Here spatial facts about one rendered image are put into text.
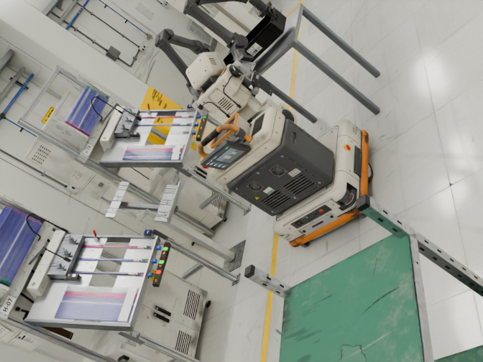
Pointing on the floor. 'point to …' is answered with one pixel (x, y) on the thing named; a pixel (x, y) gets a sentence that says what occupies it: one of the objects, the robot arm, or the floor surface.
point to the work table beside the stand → (282, 43)
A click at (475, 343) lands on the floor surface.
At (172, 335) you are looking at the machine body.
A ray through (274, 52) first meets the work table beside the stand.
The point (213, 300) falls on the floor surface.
